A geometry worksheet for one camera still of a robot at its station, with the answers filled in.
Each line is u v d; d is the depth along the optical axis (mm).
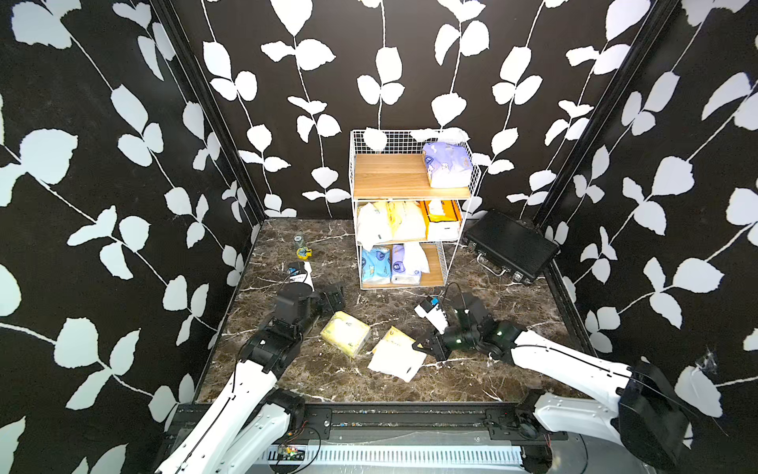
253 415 482
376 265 1003
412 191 716
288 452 701
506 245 1074
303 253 1080
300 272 647
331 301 665
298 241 1074
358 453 702
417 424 747
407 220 796
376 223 781
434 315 705
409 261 994
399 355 764
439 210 782
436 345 673
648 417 405
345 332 858
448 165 701
